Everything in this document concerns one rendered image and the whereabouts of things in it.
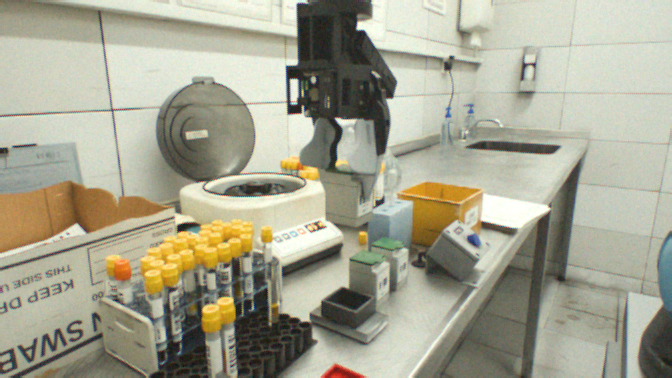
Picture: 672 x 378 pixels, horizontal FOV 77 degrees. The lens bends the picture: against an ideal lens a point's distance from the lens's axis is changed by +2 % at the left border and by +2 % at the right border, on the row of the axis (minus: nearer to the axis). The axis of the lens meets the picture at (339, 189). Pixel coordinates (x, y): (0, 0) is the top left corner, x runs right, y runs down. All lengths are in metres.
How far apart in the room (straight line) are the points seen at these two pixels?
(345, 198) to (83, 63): 0.60
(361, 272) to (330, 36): 0.32
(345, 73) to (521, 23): 2.51
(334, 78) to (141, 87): 0.61
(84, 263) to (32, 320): 0.07
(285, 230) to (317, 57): 0.39
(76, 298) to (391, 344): 0.37
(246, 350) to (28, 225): 0.46
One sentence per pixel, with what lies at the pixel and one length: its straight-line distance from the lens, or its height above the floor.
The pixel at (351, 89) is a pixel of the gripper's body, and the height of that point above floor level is 1.18.
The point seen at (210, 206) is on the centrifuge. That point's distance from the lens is 0.76.
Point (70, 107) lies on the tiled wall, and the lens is 0.92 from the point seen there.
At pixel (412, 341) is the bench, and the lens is 0.56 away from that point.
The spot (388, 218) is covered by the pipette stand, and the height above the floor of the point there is 0.97.
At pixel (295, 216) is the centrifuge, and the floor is 0.95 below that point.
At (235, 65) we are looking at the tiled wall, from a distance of 1.14.
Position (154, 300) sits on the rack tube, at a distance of 0.50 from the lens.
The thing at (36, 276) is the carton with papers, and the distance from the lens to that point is 0.55.
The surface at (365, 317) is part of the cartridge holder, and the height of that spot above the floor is 0.89.
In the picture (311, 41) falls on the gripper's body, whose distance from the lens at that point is 0.45.
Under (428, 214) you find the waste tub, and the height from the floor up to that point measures 0.94.
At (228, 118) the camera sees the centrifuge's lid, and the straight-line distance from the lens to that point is 1.03.
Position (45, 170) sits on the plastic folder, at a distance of 0.86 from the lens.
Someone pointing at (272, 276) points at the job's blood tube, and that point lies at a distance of 0.51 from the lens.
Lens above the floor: 1.18
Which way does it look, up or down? 14 degrees down
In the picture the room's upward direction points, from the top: straight up
